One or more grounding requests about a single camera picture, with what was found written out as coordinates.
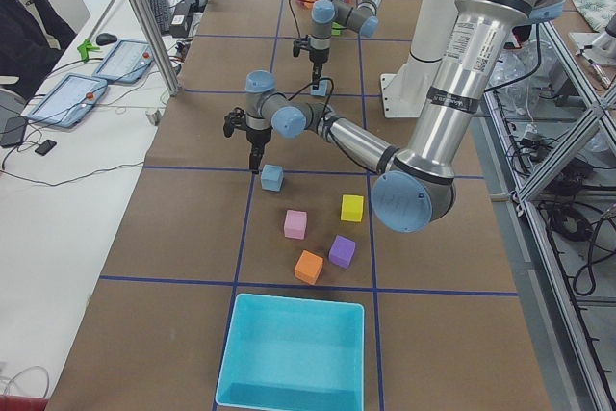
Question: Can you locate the aluminium frame post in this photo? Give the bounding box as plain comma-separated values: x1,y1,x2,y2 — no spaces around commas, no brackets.
129,0,180,96

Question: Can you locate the yellow foam block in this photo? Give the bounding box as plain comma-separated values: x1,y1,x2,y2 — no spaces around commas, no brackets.
340,194,365,223

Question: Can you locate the teach pendant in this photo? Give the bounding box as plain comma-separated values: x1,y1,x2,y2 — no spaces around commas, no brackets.
92,39,153,84
27,73,108,129

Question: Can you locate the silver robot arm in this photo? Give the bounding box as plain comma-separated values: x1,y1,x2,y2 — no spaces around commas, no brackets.
294,0,382,96
224,0,565,233

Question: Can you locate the black computer mouse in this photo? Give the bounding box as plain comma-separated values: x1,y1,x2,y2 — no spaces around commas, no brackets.
95,33,118,46

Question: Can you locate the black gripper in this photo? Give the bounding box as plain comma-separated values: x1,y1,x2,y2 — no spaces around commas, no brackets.
309,47,330,91
246,127,272,173

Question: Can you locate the left purple foam block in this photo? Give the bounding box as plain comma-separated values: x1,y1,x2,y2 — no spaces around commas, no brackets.
328,235,356,269

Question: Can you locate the black smartphone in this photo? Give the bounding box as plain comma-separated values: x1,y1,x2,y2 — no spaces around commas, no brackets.
35,140,57,156

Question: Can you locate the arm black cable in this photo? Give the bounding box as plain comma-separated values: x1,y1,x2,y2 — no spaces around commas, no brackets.
283,81,337,123
287,0,338,41

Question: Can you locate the black keyboard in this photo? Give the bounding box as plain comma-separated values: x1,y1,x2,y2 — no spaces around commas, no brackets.
147,0,171,35

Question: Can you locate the green foam block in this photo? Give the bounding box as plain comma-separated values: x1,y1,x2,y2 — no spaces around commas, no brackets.
331,23,346,36

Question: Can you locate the near teach pendant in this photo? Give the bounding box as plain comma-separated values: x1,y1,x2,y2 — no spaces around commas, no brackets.
27,73,108,129

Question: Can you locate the left orange foam block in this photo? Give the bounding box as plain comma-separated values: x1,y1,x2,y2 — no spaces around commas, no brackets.
294,250,323,285

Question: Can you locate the far teach pendant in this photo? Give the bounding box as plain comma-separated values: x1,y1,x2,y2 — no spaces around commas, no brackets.
92,39,153,84

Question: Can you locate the green plastic clamp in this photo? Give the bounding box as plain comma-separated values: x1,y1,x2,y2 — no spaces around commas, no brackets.
77,39,100,63

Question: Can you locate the light pink foam block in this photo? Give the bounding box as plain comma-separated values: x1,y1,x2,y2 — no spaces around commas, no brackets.
283,210,307,240

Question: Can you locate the cyan plastic bin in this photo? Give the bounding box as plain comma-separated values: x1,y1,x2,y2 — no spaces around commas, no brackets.
215,294,365,410

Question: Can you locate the seated person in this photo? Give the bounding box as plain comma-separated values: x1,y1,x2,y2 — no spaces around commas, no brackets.
1,0,76,100

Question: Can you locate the light blue block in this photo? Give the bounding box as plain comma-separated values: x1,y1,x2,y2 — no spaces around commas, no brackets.
310,76,330,97
260,165,284,192

